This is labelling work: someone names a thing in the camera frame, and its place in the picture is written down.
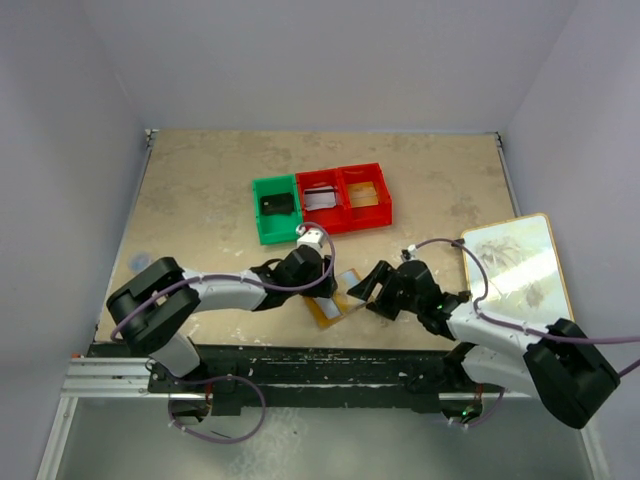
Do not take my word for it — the red bin with gold card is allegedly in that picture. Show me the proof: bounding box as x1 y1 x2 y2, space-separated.
338 163 393 231

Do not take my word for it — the green plastic bin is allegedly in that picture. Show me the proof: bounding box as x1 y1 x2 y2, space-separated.
252 175 303 245

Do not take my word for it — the white board with wooden frame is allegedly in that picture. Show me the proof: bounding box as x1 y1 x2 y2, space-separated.
461 213 574 324

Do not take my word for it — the red bin with silver card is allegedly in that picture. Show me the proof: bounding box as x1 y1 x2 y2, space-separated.
295 168 352 234

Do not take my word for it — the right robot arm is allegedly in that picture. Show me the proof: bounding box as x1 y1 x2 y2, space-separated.
347 260 621 429

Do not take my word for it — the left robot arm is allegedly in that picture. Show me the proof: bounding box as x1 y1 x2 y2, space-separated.
106 245 336 379

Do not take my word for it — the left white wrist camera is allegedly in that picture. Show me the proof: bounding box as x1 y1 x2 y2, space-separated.
296 225 327 251

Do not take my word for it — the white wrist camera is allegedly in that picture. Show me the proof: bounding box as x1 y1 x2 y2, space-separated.
400 244 418 262
296 225 327 251

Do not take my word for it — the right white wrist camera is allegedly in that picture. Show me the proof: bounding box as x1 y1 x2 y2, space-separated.
400 244 418 262

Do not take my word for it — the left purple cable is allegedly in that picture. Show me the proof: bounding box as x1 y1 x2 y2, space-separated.
109 222 335 444

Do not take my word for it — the purple cable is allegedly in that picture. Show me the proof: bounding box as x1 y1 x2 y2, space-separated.
109 222 335 444
402 237 640 431

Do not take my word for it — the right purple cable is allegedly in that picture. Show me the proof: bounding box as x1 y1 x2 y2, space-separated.
402 237 640 431

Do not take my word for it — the aluminium frame rail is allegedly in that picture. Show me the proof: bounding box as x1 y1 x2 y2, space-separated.
61 357 150 398

